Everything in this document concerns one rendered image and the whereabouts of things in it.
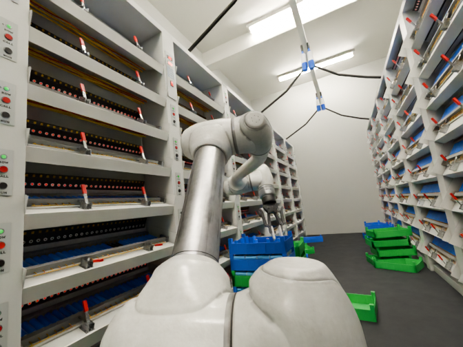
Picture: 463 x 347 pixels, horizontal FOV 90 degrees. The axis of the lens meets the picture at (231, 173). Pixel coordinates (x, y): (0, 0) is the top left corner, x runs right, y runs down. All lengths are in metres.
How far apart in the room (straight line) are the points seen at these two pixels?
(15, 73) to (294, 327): 0.92
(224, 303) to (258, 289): 0.06
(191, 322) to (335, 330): 0.19
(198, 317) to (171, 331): 0.04
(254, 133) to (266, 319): 0.54
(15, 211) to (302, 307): 0.74
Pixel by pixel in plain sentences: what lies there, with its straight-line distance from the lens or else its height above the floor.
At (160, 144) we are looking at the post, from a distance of 1.31.
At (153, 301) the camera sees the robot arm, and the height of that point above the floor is 0.51.
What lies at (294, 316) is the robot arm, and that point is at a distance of 0.34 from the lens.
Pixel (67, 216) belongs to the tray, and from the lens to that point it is 0.90.
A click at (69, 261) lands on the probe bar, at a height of 0.53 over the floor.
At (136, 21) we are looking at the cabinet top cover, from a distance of 1.55.
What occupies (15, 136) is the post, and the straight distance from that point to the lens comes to 0.88.
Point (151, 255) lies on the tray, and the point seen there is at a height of 0.48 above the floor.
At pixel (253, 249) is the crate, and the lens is 1.22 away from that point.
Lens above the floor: 0.64
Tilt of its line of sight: 9 degrees up
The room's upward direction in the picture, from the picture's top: 6 degrees counter-clockwise
